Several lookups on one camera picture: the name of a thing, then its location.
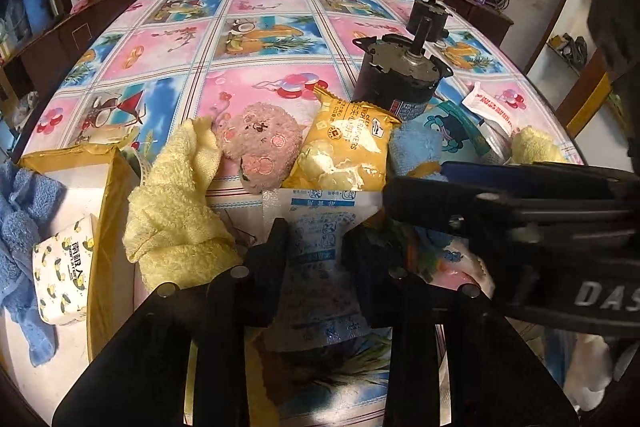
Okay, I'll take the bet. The white blue print packet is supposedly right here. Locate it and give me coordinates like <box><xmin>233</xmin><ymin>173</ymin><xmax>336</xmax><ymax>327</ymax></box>
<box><xmin>262</xmin><ymin>188</ymin><xmax>382</xmax><ymax>352</ymax></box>

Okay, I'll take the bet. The long yellow towel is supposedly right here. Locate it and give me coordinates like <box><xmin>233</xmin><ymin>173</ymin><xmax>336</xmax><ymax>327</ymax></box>
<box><xmin>511</xmin><ymin>126</ymin><xmax>566</xmax><ymax>165</ymax></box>

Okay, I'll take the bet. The teal cartoon tissue pack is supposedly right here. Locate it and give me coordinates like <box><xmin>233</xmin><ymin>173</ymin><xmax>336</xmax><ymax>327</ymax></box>
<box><xmin>424</xmin><ymin>101</ymin><xmax>490</xmax><ymax>162</ymax></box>

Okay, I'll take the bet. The yellow snack bag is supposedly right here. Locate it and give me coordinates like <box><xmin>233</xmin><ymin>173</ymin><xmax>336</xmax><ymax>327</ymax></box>
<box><xmin>282</xmin><ymin>87</ymin><xmax>401</xmax><ymax>192</ymax></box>

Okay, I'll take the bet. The small blue towel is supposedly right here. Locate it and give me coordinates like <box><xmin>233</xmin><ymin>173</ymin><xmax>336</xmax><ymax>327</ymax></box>
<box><xmin>388</xmin><ymin>120</ymin><xmax>446</xmax><ymax>181</ymax></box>

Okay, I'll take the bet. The pink plush toy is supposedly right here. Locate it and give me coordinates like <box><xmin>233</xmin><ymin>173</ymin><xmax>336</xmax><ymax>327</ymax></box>
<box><xmin>215</xmin><ymin>102</ymin><xmax>305</xmax><ymax>194</ymax></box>

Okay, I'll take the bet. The lemon print tissue pack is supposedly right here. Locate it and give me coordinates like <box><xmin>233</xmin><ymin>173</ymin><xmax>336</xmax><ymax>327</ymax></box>
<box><xmin>32</xmin><ymin>213</ymin><xmax>96</xmax><ymax>326</ymax></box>

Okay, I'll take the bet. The large blue towel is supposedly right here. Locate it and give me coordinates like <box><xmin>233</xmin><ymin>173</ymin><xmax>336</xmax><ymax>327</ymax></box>
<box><xmin>0</xmin><ymin>160</ymin><xmax>66</xmax><ymax>367</ymax></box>

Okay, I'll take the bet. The white red small sachet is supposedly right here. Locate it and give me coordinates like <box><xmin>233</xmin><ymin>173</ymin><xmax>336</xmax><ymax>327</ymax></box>
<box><xmin>462</xmin><ymin>82</ymin><xmax>521</xmax><ymax>138</ymax></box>

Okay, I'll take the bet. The yellow cardboard box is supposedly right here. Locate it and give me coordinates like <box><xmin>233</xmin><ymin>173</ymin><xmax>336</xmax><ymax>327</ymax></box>
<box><xmin>0</xmin><ymin>143</ymin><xmax>281</xmax><ymax>427</ymax></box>

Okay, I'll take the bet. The large black electric motor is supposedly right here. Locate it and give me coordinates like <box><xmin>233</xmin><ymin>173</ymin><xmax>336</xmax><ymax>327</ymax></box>
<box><xmin>352</xmin><ymin>23</ymin><xmax>454</xmax><ymax>121</ymax></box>

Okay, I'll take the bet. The colourful cartoon tablecloth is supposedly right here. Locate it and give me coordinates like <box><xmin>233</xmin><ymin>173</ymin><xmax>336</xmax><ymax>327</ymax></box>
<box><xmin>24</xmin><ymin>0</ymin><xmax>583</xmax><ymax>426</ymax></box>

